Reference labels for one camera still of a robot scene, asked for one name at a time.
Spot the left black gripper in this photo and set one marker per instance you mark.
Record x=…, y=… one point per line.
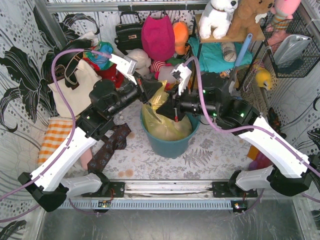
x=142, y=87

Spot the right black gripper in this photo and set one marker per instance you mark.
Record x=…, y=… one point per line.
x=175, y=106

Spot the yellow plastic trash bag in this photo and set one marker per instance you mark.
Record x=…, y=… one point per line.
x=158, y=118

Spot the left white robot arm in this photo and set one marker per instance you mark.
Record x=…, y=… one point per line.
x=47, y=184

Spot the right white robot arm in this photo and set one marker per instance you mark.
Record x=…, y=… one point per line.
x=291, y=172

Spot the teal plastic trash bin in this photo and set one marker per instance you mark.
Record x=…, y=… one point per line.
x=171, y=149

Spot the magenta felt bag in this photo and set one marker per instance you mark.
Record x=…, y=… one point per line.
x=158, y=38

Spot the cream canvas tote bag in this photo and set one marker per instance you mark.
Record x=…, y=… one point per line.
x=77, y=98

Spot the pink white plush doll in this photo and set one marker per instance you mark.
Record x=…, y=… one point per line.
x=162, y=71

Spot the white fluffy plush lamb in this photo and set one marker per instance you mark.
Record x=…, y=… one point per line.
x=142, y=59

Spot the red garment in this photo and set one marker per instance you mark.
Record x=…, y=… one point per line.
x=113, y=75

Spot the black leather handbag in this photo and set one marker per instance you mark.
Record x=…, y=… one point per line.
x=129, y=36

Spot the dark patterned necktie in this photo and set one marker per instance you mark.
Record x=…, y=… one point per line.
x=117, y=141

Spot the colourful striped cloth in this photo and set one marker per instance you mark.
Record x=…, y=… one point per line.
x=96, y=61

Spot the orange plush toy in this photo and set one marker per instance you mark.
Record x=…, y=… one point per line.
x=181, y=35

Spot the teal cloth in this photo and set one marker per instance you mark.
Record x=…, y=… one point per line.
x=211, y=56

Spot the black hat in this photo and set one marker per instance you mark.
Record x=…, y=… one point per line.
x=72, y=49

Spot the pink cloth roll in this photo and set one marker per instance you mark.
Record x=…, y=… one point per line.
x=85, y=158

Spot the yellow plush duck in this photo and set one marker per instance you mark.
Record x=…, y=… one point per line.
x=262, y=76

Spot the white plush dog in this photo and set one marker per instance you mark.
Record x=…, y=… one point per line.
x=216, y=18

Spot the orange checkered cloth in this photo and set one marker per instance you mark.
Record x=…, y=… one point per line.
x=57, y=131

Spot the light blue squeegee tool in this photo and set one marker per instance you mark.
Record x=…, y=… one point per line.
x=232, y=76

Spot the brown teddy bear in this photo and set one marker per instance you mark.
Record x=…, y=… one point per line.
x=248, y=15

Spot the grey foil pouch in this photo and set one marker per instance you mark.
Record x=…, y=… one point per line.
x=291, y=48

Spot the pink plush toy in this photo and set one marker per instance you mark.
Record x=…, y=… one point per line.
x=283, y=10

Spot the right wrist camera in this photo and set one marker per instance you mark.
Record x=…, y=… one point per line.
x=182, y=74

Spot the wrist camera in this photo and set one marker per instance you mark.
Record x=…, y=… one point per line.
x=126, y=66
x=182, y=74

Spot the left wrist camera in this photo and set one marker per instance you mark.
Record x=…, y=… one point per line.
x=126, y=66

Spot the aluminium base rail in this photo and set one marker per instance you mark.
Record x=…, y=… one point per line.
x=162, y=190

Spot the black wire basket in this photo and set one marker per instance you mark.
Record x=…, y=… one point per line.
x=275, y=34

